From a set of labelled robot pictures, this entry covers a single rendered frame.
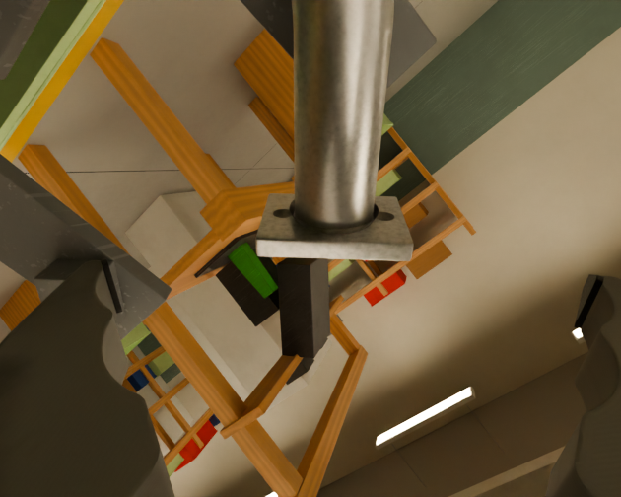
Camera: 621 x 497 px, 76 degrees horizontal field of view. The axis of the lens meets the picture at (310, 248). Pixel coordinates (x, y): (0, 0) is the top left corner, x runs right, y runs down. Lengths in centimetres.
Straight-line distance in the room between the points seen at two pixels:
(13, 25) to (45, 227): 9
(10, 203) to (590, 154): 641
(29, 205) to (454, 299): 639
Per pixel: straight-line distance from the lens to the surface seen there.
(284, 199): 17
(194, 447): 614
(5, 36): 21
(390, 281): 591
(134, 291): 24
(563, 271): 660
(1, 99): 38
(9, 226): 25
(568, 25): 659
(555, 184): 639
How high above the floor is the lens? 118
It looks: 2 degrees down
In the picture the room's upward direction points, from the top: 142 degrees clockwise
